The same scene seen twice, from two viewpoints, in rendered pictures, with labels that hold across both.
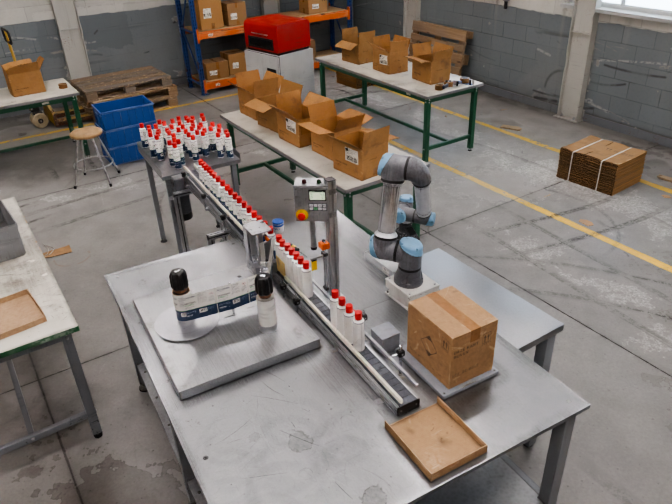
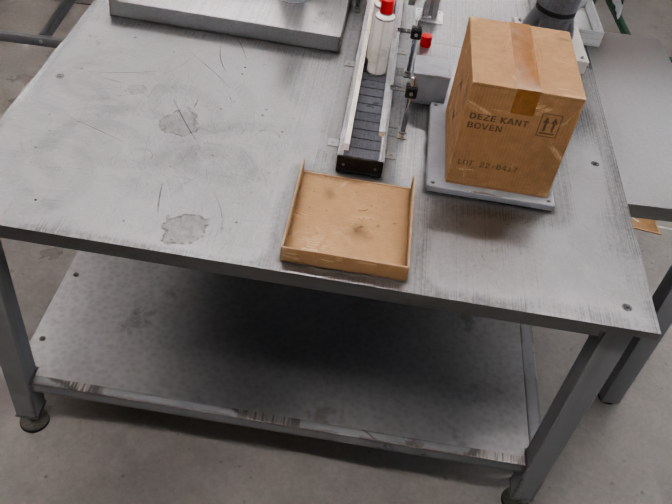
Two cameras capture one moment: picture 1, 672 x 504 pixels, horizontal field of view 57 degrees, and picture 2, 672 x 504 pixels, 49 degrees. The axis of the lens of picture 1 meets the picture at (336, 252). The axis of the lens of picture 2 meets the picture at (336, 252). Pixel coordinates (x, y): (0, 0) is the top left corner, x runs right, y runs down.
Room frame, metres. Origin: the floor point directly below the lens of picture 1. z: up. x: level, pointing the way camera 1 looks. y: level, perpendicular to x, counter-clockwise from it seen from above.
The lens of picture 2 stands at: (0.59, -0.92, 1.91)
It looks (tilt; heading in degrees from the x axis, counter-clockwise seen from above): 44 degrees down; 29
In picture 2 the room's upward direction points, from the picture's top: 9 degrees clockwise
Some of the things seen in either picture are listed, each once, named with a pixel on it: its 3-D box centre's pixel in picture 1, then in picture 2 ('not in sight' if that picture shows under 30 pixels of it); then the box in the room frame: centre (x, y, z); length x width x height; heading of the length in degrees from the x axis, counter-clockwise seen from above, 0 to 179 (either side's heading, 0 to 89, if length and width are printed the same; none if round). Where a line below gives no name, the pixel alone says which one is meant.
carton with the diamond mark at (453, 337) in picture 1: (450, 335); (507, 106); (2.10, -0.48, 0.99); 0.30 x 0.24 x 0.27; 29
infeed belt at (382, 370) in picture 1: (313, 305); (384, 6); (2.54, 0.12, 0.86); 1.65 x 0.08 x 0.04; 28
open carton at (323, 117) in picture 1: (336, 131); not in sight; (4.80, -0.04, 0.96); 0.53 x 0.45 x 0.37; 124
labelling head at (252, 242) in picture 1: (260, 248); not in sight; (2.87, 0.40, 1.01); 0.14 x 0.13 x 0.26; 28
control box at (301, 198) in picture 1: (313, 200); not in sight; (2.68, 0.10, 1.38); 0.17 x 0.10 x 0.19; 83
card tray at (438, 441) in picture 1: (434, 436); (351, 215); (1.67, -0.35, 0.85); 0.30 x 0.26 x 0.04; 28
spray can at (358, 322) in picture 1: (358, 330); (381, 36); (2.17, -0.09, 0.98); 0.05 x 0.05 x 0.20
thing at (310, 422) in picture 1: (308, 331); (347, 32); (2.39, 0.15, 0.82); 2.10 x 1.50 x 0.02; 28
